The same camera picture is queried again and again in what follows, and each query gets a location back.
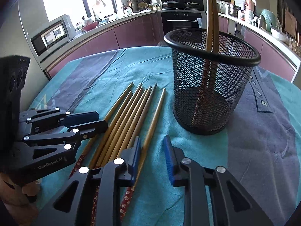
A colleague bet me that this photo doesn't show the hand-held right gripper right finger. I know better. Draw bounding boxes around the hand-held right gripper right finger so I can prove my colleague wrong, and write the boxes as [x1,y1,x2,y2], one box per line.
[163,135,274,226]

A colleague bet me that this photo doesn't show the pink countertop appliance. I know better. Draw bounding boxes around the pink countertop appliance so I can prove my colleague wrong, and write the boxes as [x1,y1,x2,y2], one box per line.
[245,0,256,20]

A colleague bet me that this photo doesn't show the green plastic bag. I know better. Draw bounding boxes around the green plastic bag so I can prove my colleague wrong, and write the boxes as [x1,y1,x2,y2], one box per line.
[261,9,281,32]

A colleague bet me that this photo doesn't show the black mesh utensil holder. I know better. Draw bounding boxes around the black mesh utensil holder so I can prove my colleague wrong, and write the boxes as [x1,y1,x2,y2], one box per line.
[163,28,261,136]

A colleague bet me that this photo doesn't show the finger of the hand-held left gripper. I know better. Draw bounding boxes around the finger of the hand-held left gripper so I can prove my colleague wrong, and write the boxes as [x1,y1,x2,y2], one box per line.
[19,108,99,130]
[12,120,109,184]

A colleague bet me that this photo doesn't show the red basin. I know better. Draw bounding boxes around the red basin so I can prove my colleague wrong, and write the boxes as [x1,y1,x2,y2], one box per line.
[81,21,99,31]

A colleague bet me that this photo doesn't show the black built-in oven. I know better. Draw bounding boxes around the black built-in oven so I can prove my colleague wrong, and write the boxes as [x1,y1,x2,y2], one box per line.
[161,11,207,45]

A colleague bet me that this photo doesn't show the kitchen faucet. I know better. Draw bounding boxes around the kitchen faucet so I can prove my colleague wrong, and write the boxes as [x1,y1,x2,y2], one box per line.
[91,0,106,21]

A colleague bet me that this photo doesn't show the purple kitchen cabinets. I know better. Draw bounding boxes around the purple kitchen cabinets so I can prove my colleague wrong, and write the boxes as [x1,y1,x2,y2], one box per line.
[46,12,297,83]

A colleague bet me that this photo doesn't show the bundle of bamboo chopsticks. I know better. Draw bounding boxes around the bundle of bamboo chopsticks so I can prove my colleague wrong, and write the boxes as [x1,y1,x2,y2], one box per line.
[68,82,158,226]

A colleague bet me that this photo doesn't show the person's left hand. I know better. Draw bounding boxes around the person's left hand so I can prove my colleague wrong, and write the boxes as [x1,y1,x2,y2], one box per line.
[0,172,39,217]

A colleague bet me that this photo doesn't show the teal and grey printed cloth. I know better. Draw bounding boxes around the teal and grey printed cloth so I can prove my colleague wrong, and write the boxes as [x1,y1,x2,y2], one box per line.
[24,46,301,226]

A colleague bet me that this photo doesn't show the stainless steel pot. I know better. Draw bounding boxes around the stainless steel pot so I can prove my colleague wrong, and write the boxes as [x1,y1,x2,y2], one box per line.
[227,3,241,17]

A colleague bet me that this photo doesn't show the silver microwave oven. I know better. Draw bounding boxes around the silver microwave oven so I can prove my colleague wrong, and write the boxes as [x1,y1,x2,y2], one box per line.
[30,14,76,63]

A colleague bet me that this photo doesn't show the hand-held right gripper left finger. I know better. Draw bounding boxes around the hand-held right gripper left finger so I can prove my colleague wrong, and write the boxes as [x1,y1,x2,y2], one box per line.
[33,136,143,226]

